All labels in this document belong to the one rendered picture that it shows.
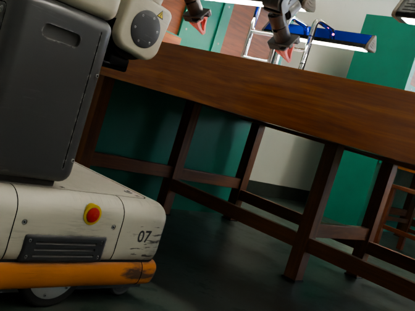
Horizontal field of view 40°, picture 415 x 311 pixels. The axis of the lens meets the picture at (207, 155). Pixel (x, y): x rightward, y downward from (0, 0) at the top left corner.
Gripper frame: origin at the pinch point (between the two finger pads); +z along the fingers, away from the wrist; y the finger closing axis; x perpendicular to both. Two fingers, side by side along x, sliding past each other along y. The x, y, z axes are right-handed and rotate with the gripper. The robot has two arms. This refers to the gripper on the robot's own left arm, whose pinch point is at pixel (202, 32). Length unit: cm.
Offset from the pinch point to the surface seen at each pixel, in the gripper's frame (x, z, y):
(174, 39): -11.7, 17.0, 37.0
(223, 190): -11, 124, 45
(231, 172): -22, 118, 46
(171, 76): 27.4, 0.8, -8.3
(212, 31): -41, 31, 44
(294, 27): -63, 38, 9
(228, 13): -54, 29, 43
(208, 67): 22.5, -3.3, -24.6
